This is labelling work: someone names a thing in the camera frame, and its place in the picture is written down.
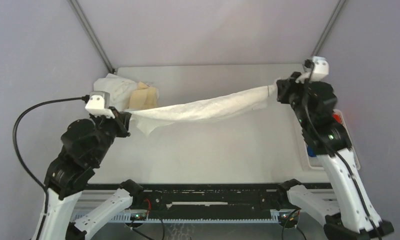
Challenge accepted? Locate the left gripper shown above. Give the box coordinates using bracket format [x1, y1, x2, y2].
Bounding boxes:
[91, 104, 133, 164]

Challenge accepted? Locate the cream towel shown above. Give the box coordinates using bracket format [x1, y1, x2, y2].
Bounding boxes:
[125, 83, 277, 136]

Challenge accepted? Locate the blue towel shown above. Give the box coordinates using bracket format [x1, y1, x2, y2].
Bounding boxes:
[306, 146, 317, 158]

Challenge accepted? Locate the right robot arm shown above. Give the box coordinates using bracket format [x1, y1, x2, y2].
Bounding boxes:
[276, 72, 394, 240]

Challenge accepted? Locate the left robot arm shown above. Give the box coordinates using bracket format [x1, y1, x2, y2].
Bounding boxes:
[33, 110, 145, 240]

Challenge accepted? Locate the white towel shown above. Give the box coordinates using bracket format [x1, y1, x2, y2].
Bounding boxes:
[93, 73, 138, 111]

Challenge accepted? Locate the yellow towel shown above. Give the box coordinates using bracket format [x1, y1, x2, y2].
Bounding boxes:
[128, 82, 159, 110]

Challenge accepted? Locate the red rolled towel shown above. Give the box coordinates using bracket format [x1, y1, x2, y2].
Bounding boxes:
[332, 113, 342, 124]

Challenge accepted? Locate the white plastic basket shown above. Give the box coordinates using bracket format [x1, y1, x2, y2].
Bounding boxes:
[293, 109, 350, 171]

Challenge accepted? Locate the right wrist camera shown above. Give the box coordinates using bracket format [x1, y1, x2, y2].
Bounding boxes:
[296, 56, 329, 83]

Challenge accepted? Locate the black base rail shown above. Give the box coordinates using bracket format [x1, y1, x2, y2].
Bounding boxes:
[130, 183, 296, 221]

